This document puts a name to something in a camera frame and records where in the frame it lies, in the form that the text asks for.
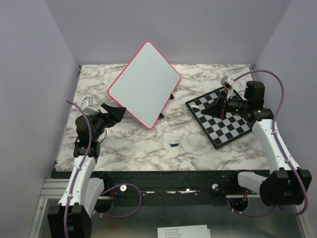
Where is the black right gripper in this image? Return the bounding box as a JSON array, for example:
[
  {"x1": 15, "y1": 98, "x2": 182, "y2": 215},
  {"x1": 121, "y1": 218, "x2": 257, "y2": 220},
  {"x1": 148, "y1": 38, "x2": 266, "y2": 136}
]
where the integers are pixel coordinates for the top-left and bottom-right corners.
[{"x1": 202, "y1": 90, "x2": 250, "y2": 119}]

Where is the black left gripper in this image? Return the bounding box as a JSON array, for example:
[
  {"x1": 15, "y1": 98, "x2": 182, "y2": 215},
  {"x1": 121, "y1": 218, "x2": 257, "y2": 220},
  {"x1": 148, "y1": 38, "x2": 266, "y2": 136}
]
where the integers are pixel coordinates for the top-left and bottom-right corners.
[{"x1": 89, "y1": 103, "x2": 126, "y2": 141}]

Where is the white blue whiteboard marker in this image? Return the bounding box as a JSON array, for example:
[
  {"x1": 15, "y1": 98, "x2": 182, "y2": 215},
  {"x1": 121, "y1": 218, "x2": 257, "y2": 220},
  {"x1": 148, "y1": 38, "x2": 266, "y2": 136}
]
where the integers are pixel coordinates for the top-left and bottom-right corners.
[{"x1": 189, "y1": 105, "x2": 205, "y2": 110}]

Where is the pink framed whiteboard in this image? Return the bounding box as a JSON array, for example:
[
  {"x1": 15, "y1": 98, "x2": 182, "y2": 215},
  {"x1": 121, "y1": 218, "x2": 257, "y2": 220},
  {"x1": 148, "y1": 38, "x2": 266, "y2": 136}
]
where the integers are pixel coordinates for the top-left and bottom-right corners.
[{"x1": 107, "y1": 41, "x2": 181, "y2": 129}]

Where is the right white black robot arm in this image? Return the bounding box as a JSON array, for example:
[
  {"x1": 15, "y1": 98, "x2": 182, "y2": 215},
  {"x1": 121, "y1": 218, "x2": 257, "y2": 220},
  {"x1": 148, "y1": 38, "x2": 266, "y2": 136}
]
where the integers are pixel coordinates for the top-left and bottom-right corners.
[{"x1": 201, "y1": 76, "x2": 312, "y2": 206}]

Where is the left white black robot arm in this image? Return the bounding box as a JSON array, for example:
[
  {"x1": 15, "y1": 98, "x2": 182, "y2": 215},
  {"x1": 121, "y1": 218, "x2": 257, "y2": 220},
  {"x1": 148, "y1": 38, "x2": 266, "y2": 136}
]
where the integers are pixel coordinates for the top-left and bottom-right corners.
[{"x1": 48, "y1": 103, "x2": 126, "y2": 238}]

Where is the black whiteboard stand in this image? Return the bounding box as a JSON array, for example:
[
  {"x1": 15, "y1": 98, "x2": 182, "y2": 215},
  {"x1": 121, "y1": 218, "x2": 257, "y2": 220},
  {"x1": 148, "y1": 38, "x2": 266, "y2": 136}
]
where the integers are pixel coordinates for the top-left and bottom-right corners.
[{"x1": 158, "y1": 94, "x2": 174, "y2": 119}]

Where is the black white chessboard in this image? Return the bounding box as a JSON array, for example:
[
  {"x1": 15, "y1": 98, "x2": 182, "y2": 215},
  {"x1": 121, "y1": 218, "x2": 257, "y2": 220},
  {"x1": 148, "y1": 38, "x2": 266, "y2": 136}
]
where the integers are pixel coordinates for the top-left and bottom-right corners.
[{"x1": 185, "y1": 88, "x2": 252, "y2": 149}]

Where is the white instruction paper sheet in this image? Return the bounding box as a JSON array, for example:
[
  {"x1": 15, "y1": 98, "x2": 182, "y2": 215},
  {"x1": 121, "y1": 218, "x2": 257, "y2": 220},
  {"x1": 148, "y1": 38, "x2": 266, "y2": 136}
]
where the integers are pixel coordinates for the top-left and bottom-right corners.
[{"x1": 157, "y1": 225, "x2": 211, "y2": 238}]

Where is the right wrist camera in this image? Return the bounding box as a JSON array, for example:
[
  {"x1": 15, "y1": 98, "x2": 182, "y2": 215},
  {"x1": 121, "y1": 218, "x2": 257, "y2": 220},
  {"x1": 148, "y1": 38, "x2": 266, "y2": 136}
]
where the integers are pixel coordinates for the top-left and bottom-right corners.
[{"x1": 220, "y1": 75, "x2": 235, "y2": 91}]

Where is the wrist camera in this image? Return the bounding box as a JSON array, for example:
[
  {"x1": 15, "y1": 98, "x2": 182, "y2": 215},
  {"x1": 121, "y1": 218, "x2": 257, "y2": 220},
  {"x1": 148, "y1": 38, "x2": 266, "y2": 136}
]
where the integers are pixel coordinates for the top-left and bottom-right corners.
[
  {"x1": 80, "y1": 97, "x2": 98, "y2": 115},
  {"x1": 220, "y1": 75, "x2": 235, "y2": 91}
]

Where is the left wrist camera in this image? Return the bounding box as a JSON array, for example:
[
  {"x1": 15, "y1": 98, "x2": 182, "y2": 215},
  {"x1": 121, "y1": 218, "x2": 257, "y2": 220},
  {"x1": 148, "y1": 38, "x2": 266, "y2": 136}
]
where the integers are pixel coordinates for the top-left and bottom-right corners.
[{"x1": 80, "y1": 97, "x2": 98, "y2": 115}]

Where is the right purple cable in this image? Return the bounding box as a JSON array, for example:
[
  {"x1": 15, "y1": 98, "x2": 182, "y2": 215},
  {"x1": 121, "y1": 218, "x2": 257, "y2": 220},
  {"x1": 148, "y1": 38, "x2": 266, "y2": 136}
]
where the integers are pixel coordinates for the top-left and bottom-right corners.
[{"x1": 227, "y1": 69, "x2": 310, "y2": 217}]

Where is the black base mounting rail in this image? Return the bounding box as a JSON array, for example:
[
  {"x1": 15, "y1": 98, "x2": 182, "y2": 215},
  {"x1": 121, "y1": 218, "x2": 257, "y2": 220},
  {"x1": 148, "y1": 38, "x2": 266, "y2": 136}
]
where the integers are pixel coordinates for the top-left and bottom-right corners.
[{"x1": 95, "y1": 170, "x2": 252, "y2": 207}]

